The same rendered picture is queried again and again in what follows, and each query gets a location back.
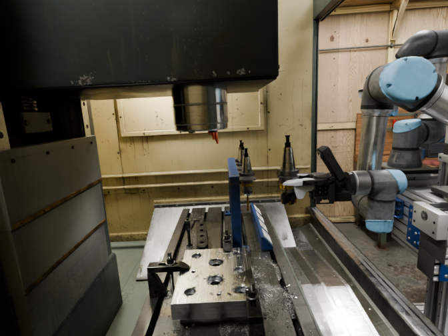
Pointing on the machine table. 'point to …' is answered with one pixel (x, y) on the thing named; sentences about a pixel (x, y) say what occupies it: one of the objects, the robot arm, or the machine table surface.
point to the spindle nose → (200, 107)
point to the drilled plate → (199, 311)
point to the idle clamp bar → (202, 236)
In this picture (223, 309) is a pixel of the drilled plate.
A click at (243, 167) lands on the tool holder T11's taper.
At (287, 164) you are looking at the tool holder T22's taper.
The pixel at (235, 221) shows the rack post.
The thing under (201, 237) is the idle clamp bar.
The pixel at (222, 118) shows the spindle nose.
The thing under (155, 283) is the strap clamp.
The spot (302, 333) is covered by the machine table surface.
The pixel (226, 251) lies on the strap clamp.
